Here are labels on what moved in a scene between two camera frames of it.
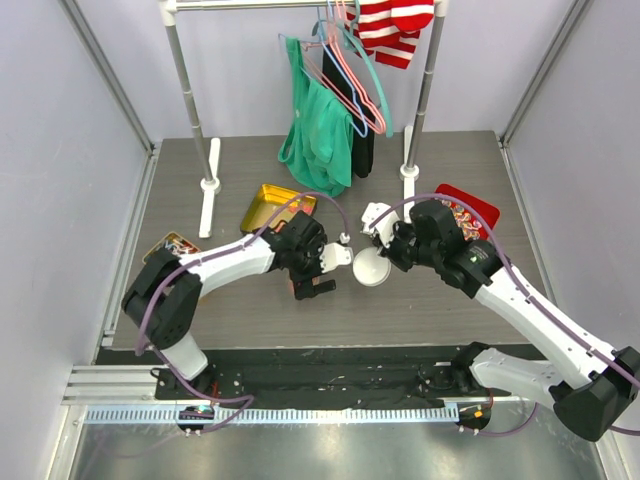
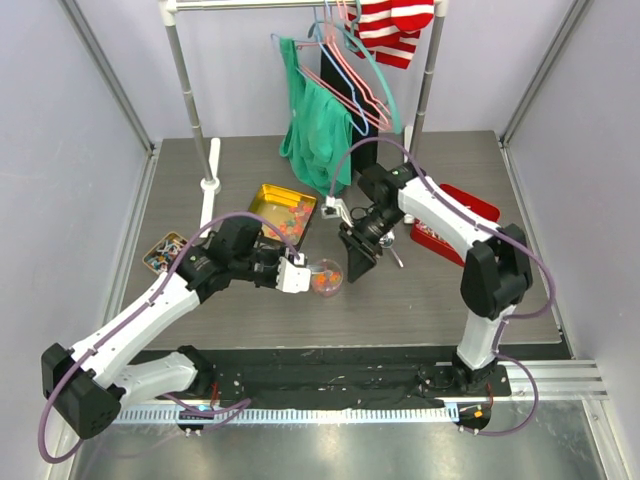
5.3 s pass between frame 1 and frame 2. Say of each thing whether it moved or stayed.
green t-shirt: stayed
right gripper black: moved
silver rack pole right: stayed
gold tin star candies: stayed
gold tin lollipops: stayed
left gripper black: moved
